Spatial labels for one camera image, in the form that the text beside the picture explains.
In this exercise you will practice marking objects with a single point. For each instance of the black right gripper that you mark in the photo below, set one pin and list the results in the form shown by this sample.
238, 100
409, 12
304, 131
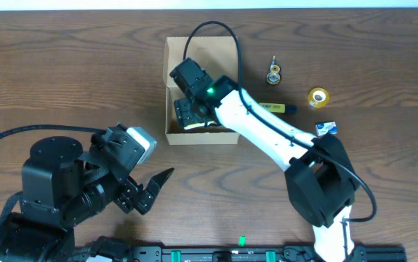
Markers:
185, 113

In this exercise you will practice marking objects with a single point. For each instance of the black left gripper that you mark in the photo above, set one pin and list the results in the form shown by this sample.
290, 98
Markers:
131, 195

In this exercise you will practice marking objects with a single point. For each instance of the yellow sticky note pad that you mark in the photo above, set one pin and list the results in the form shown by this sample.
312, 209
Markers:
201, 124

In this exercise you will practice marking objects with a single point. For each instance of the brown cardboard box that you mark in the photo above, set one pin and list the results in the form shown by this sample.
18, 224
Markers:
218, 56

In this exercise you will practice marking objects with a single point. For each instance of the clear yellow tape roll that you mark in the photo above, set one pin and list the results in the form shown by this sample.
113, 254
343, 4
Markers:
318, 97

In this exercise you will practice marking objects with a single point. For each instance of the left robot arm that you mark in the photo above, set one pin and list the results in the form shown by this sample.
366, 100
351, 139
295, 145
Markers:
63, 185

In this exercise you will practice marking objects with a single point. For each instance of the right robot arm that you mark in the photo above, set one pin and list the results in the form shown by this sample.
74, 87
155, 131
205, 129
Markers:
320, 179

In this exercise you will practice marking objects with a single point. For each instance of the correction tape dispenser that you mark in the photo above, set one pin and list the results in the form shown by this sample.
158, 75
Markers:
274, 72

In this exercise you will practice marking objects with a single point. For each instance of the yellow highlighter blue cap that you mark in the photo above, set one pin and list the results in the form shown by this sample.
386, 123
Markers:
279, 108

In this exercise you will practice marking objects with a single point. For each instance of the small green clip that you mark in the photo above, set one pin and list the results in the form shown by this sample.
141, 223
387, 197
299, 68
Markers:
241, 241

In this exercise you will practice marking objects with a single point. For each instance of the blue white staples box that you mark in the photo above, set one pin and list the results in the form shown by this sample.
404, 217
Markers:
323, 128

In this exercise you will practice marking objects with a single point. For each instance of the black mounting rail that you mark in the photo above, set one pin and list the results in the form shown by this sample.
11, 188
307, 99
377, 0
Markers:
248, 254

